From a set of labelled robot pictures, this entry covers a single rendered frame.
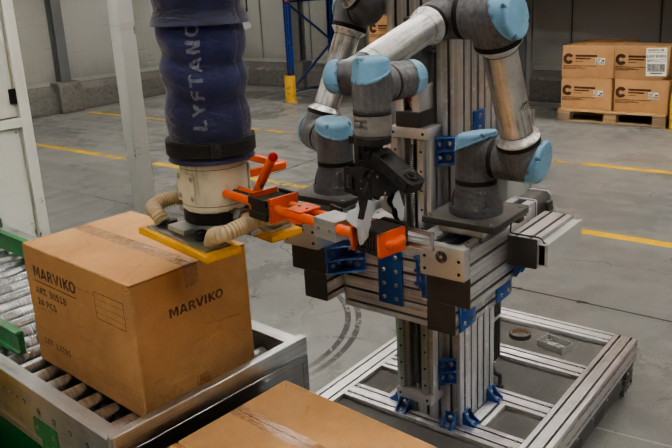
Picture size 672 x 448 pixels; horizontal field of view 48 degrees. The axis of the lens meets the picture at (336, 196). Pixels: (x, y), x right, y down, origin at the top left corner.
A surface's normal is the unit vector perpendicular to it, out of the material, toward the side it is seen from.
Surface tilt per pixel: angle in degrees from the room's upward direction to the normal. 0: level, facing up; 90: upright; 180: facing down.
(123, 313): 90
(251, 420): 0
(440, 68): 90
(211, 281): 90
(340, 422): 0
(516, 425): 0
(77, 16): 90
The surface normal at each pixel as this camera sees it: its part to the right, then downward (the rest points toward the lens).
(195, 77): 0.14, -0.03
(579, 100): -0.61, 0.29
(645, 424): -0.05, -0.96
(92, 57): 0.79, 0.13
